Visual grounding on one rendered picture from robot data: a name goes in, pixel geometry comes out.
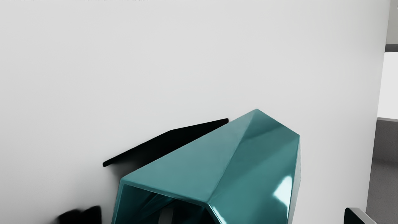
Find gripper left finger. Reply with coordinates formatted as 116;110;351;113
57;205;102;224

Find teal faceted mug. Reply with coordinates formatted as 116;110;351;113
111;109;301;224

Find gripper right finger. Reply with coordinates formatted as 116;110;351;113
344;207;377;224

